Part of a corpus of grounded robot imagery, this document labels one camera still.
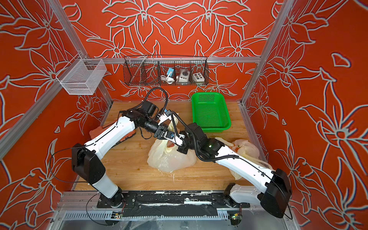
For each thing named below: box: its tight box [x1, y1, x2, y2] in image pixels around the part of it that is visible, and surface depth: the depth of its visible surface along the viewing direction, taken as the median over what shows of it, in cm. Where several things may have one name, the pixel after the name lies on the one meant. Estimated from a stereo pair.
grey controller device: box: [178, 68, 191, 85], surface depth 93 cm
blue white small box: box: [166, 67, 175, 78], surface depth 85 cm
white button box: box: [192, 72, 206, 82], surface depth 96 cm
